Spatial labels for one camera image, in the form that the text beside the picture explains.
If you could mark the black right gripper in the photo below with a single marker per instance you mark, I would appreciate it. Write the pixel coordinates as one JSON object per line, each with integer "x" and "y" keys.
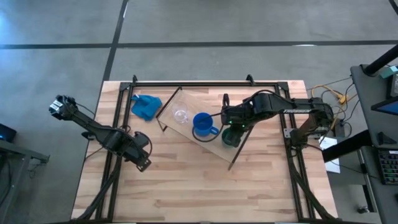
{"x": 239, "y": 113}

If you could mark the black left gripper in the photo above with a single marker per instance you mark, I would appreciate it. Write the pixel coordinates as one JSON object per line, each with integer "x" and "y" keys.
{"x": 136, "y": 147}

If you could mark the green cup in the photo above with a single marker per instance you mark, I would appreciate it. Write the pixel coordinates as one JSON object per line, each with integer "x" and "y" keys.
{"x": 230, "y": 140}

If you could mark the blue mug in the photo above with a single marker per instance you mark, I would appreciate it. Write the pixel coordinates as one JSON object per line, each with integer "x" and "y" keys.
{"x": 202, "y": 129}

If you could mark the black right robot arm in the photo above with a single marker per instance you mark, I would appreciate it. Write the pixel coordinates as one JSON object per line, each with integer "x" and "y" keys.
{"x": 273, "y": 102}

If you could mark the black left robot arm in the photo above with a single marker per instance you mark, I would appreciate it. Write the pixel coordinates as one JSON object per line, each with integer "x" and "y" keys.
{"x": 93, "y": 127}

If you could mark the wooden shelf with black legs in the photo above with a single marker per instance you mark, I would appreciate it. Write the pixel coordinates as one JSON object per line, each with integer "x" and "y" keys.
{"x": 199, "y": 104}

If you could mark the blue cloth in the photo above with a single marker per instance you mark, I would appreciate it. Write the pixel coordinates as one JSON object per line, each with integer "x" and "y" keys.
{"x": 146, "y": 105}

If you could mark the white paper sheet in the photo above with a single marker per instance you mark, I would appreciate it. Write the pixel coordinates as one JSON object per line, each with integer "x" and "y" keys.
{"x": 329, "y": 144}

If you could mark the black beam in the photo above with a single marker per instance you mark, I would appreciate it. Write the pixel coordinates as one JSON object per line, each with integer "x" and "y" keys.
{"x": 345, "y": 146}

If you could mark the grey metal stand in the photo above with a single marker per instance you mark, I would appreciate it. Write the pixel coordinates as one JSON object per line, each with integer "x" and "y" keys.
{"x": 18, "y": 149}

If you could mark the grey side desk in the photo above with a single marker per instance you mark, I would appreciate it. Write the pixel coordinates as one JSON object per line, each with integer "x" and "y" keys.
{"x": 367, "y": 102}

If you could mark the black box with blue light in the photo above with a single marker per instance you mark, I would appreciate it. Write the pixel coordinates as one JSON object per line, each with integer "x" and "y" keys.
{"x": 6, "y": 133}

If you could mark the black caster wheel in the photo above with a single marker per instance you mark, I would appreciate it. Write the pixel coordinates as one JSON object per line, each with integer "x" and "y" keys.
{"x": 363, "y": 210}

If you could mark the tablet with blue screen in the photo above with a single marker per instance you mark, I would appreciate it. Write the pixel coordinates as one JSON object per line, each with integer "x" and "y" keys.
{"x": 390, "y": 108}

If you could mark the black keyboard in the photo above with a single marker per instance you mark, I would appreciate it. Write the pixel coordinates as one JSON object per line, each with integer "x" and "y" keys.
{"x": 390, "y": 168}

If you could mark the black pole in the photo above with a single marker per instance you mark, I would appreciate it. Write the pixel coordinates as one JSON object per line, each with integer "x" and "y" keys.
{"x": 382, "y": 60}

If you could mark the teal box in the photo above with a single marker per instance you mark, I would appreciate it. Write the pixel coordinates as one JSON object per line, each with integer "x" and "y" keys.
{"x": 388, "y": 72}

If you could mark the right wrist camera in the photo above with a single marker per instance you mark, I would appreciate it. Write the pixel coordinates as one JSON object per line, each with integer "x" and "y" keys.
{"x": 236, "y": 124}

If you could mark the grey metal base plate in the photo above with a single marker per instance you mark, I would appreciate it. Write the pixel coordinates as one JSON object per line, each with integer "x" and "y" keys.
{"x": 287, "y": 133}

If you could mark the black aluminium table frame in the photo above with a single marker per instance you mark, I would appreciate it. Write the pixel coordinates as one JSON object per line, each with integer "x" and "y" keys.
{"x": 202, "y": 84}

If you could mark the black triangular bracket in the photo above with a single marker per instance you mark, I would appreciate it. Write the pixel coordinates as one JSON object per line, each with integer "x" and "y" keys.
{"x": 384, "y": 140}

